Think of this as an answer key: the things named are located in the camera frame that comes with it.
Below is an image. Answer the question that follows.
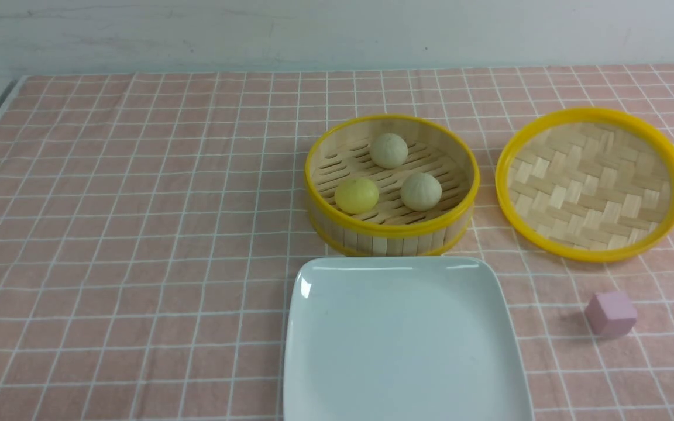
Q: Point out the yellow steamed bun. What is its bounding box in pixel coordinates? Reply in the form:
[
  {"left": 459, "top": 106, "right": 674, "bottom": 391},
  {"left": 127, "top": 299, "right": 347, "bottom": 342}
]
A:
[{"left": 334, "top": 178, "right": 379, "bottom": 214}]

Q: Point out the pink checkered tablecloth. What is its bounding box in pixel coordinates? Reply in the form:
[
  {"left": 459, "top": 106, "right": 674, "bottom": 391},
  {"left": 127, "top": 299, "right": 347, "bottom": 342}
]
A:
[{"left": 0, "top": 64, "right": 674, "bottom": 420}]

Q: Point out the yellow-rimmed bamboo steamer basket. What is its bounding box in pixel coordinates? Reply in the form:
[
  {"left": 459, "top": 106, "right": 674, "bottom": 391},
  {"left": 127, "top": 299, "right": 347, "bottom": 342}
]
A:
[{"left": 304, "top": 115, "right": 480, "bottom": 257}]

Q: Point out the white square plate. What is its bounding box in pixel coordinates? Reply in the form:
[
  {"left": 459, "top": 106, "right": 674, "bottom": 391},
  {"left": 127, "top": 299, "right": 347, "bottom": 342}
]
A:
[{"left": 283, "top": 257, "right": 535, "bottom": 420}]

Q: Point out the yellow-rimmed woven steamer lid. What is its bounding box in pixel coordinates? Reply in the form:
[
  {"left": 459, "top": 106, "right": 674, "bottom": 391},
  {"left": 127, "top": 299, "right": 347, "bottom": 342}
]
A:
[{"left": 495, "top": 107, "right": 674, "bottom": 262}]

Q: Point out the pink cube block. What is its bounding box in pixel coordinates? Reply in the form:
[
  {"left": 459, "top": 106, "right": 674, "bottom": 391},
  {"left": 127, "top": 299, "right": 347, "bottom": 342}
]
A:
[{"left": 584, "top": 291, "right": 638, "bottom": 338}]

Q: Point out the white steamed bun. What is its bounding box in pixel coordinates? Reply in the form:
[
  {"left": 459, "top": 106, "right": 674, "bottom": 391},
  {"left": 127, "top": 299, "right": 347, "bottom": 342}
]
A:
[
  {"left": 400, "top": 172, "right": 442, "bottom": 212},
  {"left": 369, "top": 133, "right": 408, "bottom": 170}
]

